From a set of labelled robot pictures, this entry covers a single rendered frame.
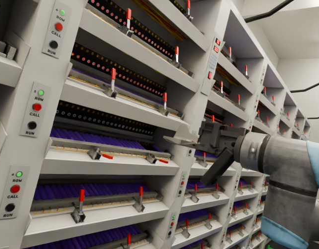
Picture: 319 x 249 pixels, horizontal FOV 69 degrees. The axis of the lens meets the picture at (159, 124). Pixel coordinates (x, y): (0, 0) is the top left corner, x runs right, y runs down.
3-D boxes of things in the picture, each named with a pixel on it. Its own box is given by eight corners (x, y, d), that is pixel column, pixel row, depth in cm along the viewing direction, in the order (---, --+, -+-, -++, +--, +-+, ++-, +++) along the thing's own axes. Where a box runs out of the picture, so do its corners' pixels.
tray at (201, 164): (233, 176, 158) (244, 158, 155) (186, 175, 111) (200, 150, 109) (209, 159, 170) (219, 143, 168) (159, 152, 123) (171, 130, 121)
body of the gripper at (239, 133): (211, 125, 68) (253, 131, 60) (205, 153, 68) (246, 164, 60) (199, 120, 62) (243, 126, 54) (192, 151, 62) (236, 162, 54)
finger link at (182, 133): (166, 120, 64) (200, 127, 64) (162, 141, 64) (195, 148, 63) (166, 119, 61) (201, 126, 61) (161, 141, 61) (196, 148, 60)
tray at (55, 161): (175, 175, 104) (185, 157, 102) (36, 174, 57) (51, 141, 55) (148, 151, 116) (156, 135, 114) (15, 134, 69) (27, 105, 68)
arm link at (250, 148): (265, 172, 57) (253, 172, 50) (246, 167, 61) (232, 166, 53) (272, 137, 58) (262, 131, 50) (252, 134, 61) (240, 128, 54)
